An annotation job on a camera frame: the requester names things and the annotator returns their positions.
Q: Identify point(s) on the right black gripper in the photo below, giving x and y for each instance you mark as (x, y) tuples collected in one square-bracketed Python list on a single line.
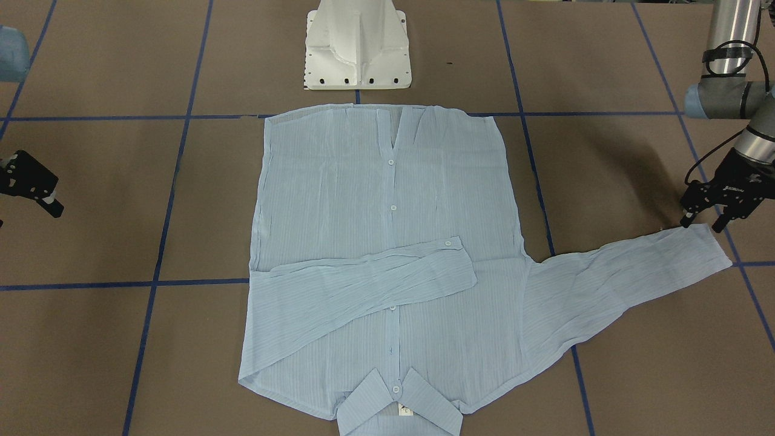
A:
[(25, 177)]

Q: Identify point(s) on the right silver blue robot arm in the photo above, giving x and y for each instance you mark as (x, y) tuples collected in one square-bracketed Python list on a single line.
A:
[(15, 60)]

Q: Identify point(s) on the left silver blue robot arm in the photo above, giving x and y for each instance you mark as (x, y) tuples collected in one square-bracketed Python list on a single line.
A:
[(737, 85)]

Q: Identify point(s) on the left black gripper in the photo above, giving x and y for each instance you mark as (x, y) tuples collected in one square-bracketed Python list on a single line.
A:
[(740, 171)]

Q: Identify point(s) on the light blue button shirt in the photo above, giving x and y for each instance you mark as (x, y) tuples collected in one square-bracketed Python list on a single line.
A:
[(389, 285)]

